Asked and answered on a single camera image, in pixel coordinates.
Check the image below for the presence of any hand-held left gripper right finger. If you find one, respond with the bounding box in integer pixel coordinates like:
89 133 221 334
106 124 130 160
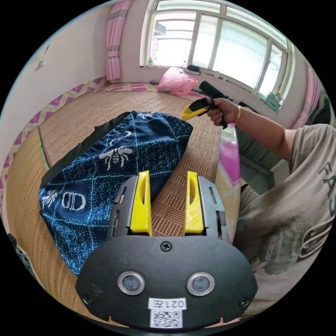
183 171 204 236

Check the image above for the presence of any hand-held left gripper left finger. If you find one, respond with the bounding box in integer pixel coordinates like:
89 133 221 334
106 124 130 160
129 170 153 237

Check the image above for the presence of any person's right forearm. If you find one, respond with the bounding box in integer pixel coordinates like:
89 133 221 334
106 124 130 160
235 105 298 161

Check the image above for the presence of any person's right hand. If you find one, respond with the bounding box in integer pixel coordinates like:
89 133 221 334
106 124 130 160
206 97 242 127

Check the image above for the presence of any pink plastic bag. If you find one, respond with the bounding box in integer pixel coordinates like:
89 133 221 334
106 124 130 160
156 66 198 97

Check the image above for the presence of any window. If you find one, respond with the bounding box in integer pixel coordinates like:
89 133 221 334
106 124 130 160
140 0 299 106

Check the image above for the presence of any green carton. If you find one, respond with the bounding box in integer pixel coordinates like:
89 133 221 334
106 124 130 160
264 91 285 112

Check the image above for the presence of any person's body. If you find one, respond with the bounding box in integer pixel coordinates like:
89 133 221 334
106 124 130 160
233 123 336 322

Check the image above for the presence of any pink curtain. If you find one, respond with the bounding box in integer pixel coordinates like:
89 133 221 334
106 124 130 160
293 65 324 130
106 0 133 81

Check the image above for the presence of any bed with woven mat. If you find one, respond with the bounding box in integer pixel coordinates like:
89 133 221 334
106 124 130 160
0 76 243 330

